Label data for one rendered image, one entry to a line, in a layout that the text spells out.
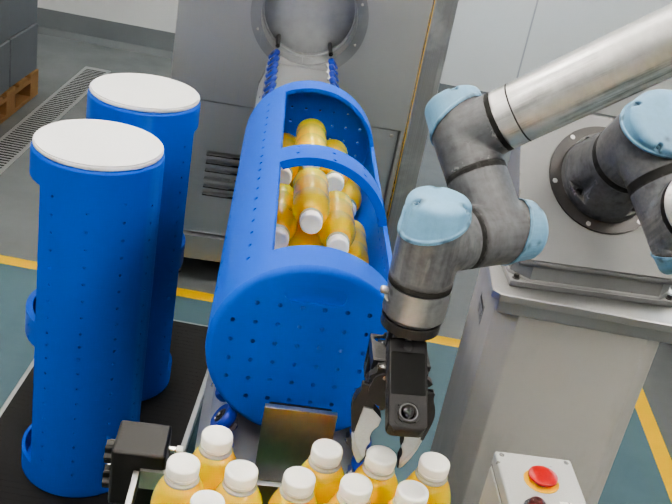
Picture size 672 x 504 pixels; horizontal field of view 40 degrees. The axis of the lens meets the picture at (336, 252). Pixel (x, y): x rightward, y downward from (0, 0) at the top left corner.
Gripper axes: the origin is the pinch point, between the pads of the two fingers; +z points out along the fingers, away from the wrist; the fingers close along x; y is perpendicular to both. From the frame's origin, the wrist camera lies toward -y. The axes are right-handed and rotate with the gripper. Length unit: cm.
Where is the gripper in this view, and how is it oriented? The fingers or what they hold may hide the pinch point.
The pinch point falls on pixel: (380, 460)
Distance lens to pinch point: 119.4
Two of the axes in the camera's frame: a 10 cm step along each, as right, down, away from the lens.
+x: -9.9, -1.4, -0.9
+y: -0.2, -4.5, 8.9
